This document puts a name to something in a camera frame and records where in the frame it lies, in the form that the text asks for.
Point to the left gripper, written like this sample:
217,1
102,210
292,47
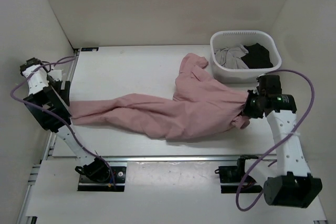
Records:
64,94

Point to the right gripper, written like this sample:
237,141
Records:
246,110

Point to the pink trousers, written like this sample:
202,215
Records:
201,106

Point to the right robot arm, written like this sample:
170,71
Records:
281,171

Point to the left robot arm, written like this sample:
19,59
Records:
48,102

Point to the black garment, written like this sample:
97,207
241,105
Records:
258,57

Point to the black label strip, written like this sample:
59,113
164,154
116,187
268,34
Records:
89,49

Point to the grey garment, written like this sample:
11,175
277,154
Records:
231,58

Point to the white plastic basket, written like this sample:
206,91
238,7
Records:
230,38

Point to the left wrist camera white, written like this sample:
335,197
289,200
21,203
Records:
56,74

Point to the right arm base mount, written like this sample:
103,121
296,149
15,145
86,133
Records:
230,177

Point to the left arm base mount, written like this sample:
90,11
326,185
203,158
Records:
119,173

